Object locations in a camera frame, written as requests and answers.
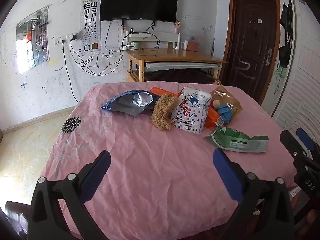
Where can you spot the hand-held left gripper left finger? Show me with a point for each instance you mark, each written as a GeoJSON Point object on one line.
{"type": "Point", "coordinates": [97, 172]}

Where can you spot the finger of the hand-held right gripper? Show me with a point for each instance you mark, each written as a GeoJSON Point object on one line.
{"type": "Point", "coordinates": [303, 136]}
{"type": "Point", "coordinates": [290, 141]}

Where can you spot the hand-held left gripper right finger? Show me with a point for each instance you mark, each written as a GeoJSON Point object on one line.
{"type": "Point", "coordinates": [227, 175]}

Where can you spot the green torn packet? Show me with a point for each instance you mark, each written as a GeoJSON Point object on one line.
{"type": "Point", "coordinates": [237, 142]}

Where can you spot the orange box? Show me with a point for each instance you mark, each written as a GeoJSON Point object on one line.
{"type": "Point", "coordinates": [211, 117]}

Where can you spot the blue cloth ball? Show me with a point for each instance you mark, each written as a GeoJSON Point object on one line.
{"type": "Point", "coordinates": [225, 113]}

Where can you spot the blue chip bag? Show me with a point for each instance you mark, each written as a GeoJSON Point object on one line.
{"type": "Point", "coordinates": [120, 105]}

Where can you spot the printed tissue pack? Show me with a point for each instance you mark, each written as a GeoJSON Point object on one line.
{"type": "Point", "coordinates": [190, 112]}

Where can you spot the brown biscuit bag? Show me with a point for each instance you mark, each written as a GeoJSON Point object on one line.
{"type": "Point", "coordinates": [225, 96]}

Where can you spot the tan loofah sponge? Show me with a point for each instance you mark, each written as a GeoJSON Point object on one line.
{"type": "Point", "coordinates": [161, 115]}

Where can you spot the white louvered door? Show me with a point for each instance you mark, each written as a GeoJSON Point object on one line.
{"type": "Point", "coordinates": [300, 92]}

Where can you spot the pink tablecloth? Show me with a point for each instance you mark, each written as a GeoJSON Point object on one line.
{"type": "Point", "coordinates": [150, 160]}

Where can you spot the black hanging bag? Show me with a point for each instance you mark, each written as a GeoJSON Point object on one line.
{"type": "Point", "coordinates": [285, 55]}

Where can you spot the brown door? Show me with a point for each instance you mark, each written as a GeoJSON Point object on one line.
{"type": "Point", "coordinates": [250, 42]}

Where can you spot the wooden desk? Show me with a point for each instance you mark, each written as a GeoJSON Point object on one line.
{"type": "Point", "coordinates": [170, 55]}

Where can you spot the pink box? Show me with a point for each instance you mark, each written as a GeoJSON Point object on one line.
{"type": "Point", "coordinates": [193, 45]}

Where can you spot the black power adapter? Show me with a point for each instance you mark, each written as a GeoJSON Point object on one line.
{"type": "Point", "coordinates": [75, 36]}

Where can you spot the eye chart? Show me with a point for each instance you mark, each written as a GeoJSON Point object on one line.
{"type": "Point", "coordinates": [90, 25]}

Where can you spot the white desk shelf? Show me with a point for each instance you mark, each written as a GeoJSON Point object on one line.
{"type": "Point", "coordinates": [165, 37]}

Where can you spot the pink vase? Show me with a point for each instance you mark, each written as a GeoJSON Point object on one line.
{"type": "Point", "coordinates": [177, 28]}

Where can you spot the black television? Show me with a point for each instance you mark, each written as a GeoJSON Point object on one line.
{"type": "Point", "coordinates": [137, 2]}

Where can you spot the white wall socket row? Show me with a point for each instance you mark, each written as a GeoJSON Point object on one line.
{"type": "Point", "coordinates": [63, 39]}

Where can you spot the wall mirror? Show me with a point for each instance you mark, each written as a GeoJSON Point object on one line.
{"type": "Point", "coordinates": [32, 37]}

